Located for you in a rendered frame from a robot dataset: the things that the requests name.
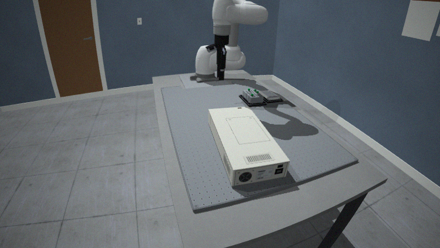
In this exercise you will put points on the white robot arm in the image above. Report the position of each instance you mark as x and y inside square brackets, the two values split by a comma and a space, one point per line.
[227, 14]

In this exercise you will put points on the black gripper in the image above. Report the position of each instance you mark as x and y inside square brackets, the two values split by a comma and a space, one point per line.
[221, 41]

